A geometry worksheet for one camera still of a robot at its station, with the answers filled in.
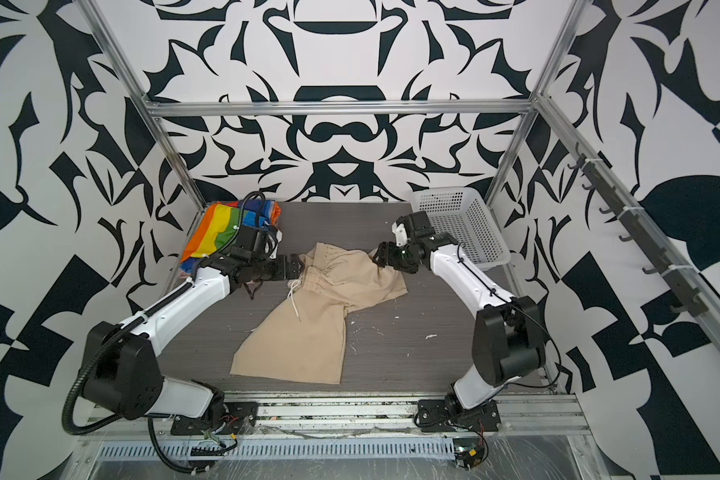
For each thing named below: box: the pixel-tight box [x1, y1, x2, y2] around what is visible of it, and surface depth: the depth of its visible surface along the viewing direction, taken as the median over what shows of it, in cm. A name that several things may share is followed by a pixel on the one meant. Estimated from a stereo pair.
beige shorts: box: [230, 243, 409, 385], surface depth 91 cm
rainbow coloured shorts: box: [179, 200, 282, 275], surface depth 106 cm
